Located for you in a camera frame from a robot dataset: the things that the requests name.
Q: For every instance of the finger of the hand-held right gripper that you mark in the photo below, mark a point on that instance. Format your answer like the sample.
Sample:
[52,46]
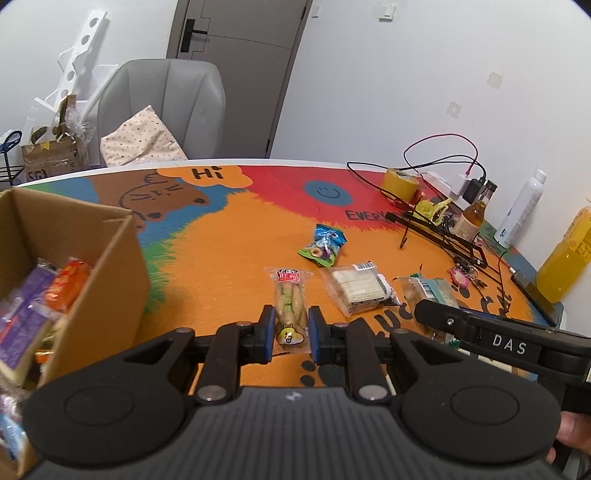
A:
[438,314]

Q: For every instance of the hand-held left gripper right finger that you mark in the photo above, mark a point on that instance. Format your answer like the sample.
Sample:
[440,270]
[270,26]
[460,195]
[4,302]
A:
[315,333]

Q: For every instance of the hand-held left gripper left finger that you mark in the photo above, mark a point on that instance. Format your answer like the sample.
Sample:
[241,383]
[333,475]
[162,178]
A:
[266,333]

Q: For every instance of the teal cracker packet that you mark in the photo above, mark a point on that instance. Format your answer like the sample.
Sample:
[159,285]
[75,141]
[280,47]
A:
[429,290]

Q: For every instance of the beige chicken feet packet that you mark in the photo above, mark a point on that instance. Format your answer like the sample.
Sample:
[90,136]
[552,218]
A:
[290,300]

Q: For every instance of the cardboard box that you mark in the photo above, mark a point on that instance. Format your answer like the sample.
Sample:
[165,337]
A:
[87,258]

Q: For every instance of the red snack packet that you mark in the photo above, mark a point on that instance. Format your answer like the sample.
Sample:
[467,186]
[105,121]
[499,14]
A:
[69,286]

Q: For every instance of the person's right hand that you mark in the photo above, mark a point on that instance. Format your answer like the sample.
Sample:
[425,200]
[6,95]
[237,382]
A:
[575,434]

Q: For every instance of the black phone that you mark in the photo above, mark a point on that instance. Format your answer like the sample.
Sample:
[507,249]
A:
[535,297]

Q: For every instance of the clear sandwich packet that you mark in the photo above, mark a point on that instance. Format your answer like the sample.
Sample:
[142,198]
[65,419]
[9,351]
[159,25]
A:
[360,288]

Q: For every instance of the black thin rod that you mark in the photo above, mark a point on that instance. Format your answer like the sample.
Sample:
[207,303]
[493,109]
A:
[501,272]

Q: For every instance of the black metal stand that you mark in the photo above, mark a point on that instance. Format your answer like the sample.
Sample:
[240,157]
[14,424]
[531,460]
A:
[443,235]

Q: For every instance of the small blue green snack packet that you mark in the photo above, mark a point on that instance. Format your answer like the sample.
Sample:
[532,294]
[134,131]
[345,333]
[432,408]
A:
[323,247]

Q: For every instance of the printed cat table mat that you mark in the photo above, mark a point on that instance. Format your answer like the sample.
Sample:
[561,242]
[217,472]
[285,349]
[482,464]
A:
[221,258]

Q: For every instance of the yellow juice bottle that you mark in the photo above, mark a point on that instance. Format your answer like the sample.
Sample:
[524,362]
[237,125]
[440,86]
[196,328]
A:
[565,258]

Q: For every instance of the brown glass bottle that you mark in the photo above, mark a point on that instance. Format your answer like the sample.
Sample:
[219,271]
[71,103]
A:
[471,219]

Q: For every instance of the yellow plastic bag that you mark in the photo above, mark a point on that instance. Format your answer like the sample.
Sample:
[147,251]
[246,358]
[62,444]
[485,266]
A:
[431,210]

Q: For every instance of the black charger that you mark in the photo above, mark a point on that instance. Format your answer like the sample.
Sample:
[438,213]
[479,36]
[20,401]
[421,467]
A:
[474,190]

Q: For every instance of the white spray bottle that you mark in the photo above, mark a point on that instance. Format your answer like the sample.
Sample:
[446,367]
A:
[519,212]

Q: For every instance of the white power strip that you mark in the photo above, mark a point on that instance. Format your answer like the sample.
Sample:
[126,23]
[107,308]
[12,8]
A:
[441,182]

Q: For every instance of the yellow tape roll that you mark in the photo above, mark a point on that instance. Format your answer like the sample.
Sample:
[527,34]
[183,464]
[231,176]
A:
[399,187]

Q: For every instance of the dotted cream cushion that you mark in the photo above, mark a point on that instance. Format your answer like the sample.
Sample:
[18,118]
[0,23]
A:
[138,138]

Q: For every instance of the purple snack packet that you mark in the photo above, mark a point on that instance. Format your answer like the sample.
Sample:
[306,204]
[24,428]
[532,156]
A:
[21,318]

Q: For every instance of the grey door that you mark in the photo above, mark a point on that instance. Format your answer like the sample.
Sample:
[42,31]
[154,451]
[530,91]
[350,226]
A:
[240,69]

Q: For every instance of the grey chair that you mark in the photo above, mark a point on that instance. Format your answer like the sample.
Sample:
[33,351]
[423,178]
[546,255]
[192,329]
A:
[161,87]

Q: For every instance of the brown paper bag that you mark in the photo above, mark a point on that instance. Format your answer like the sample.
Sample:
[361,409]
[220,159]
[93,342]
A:
[51,159]

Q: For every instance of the white holed rack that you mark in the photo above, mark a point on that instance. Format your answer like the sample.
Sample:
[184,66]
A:
[78,50]

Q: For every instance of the white wall hook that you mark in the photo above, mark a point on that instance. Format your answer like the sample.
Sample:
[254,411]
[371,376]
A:
[454,108]
[495,81]

